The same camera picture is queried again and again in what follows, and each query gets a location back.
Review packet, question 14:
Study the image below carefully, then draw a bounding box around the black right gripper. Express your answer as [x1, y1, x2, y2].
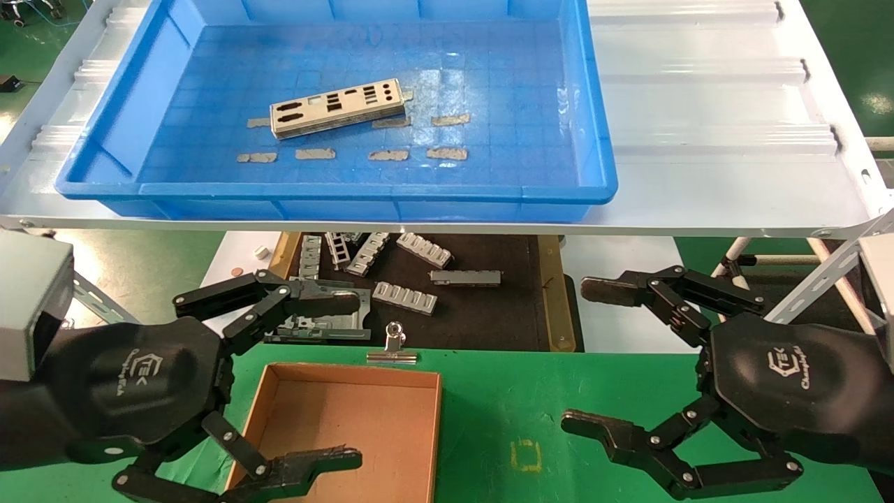
[561, 312, 894, 500]

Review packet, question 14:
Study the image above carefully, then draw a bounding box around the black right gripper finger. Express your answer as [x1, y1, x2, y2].
[581, 265, 765, 350]

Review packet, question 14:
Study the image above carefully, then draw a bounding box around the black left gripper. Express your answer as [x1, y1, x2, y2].
[0, 269, 364, 503]

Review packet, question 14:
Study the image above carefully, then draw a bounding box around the silver perforated metal plate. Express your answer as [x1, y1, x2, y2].
[270, 78, 407, 140]

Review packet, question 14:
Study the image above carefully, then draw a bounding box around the brown cardboard box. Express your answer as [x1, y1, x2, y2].
[223, 362, 443, 503]

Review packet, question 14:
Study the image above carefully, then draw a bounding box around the blue plastic tray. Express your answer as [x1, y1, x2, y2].
[54, 0, 619, 223]

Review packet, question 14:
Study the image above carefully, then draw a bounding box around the silver binder clip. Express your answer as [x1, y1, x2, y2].
[367, 321, 418, 364]

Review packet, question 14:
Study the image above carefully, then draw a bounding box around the green table mat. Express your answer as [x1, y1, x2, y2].
[0, 337, 884, 503]

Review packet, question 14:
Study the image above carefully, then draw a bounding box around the grey slotted metal part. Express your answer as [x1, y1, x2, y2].
[372, 282, 439, 315]
[396, 233, 453, 269]
[347, 232, 390, 277]
[299, 235, 323, 280]

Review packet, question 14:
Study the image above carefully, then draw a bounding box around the grey ladder shaped metal part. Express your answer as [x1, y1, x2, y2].
[325, 232, 352, 271]

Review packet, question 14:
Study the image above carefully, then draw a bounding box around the grey metal bar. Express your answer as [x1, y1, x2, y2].
[430, 270, 502, 287]

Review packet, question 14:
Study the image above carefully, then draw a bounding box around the perforated metal shelf leg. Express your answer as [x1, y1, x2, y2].
[70, 271, 140, 326]
[765, 210, 894, 326]

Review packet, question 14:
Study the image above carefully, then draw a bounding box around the office chair base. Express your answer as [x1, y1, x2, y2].
[7, 0, 67, 27]

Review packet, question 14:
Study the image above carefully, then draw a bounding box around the large grey metal bracket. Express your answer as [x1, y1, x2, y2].
[265, 277, 372, 343]

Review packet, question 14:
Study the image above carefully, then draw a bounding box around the black felt tray wooden frame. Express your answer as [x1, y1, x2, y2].
[241, 232, 584, 353]

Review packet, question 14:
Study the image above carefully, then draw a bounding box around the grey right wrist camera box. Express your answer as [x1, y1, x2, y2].
[858, 234, 894, 371]

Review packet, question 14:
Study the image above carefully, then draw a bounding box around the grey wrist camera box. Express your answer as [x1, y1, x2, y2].
[858, 234, 894, 371]
[0, 231, 74, 381]

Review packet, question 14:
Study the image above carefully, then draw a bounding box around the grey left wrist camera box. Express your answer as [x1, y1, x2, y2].
[0, 231, 74, 381]

